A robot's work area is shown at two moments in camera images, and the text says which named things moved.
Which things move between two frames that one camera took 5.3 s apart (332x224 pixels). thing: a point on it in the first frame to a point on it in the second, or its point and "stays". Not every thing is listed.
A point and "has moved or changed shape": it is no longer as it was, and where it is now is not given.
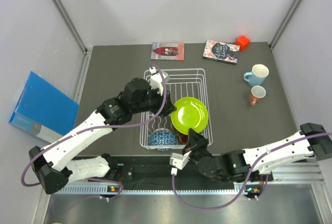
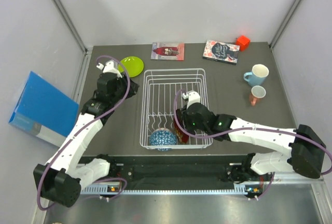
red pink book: x=167 y=51 stays
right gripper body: x=195 y=153 to x=189 y=123
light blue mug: x=257 y=76 stays
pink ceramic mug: x=257 y=92 stays
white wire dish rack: x=189 y=82 stays
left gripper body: x=155 y=100 to x=122 y=86
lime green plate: x=191 y=113 has moved or changed shape
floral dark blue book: x=221 y=52 stays
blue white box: x=42 y=111 stays
